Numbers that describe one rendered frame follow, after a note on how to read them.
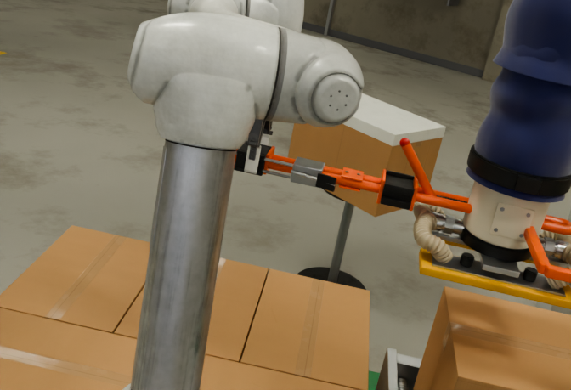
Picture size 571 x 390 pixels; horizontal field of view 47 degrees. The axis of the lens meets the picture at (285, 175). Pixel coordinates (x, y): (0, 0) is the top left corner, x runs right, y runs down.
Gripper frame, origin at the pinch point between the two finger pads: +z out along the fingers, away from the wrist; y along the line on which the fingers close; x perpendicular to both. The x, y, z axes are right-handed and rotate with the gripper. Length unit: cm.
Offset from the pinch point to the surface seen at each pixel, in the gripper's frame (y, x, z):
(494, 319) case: 9, -67, 32
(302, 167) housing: -2.5, -11.7, -0.7
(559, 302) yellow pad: -13, -73, 12
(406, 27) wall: 966, -36, 84
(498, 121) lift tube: -4, -51, -22
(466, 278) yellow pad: -13, -53, 12
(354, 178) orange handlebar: -2.3, -24.0, -0.9
